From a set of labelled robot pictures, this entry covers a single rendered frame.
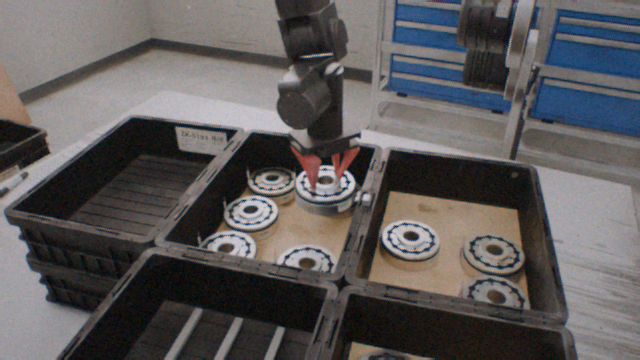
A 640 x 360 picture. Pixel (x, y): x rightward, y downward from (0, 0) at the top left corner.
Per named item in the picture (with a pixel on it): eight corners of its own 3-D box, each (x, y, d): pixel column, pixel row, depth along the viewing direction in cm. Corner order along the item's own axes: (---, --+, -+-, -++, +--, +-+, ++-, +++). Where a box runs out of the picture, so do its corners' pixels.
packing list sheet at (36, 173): (75, 141, 146) (74, 139, 146) (129, 156, 138) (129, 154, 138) (-20, 195, 121) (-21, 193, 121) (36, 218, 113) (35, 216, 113)
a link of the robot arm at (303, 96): (343, 14, 65) (290, 23, 69) (308, 39, 56) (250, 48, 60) (360, 94, 70) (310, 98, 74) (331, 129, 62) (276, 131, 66)
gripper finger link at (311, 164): (348, 188, 79) (349, 139, 73) (310, 201, 76) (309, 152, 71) (327, 169, 84) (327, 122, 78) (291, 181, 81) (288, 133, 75)
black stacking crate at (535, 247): (380, 193, 103) (384, 148, 97) (521, 214, 97) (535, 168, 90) (340, 337, 71) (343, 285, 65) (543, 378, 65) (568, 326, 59)
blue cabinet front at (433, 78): (388, 90, 276) (396, -9, 245) (514, 112, 251) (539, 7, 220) (386, 91, 274) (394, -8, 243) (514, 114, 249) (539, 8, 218)
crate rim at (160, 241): (248, 137, 104) (248, 127, 103) (383, 155, 98) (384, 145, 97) (152, 256, 72) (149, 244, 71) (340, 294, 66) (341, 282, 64)
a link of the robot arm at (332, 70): (349, 58, 69) (314, 53, 71) (331, 75, 64) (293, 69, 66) (348, 100, 73) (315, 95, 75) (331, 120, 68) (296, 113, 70)
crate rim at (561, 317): (383, 155, 98) (384, 145, 97) (533, 175, 91) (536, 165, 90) (341, 294, 66) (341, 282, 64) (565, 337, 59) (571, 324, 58)
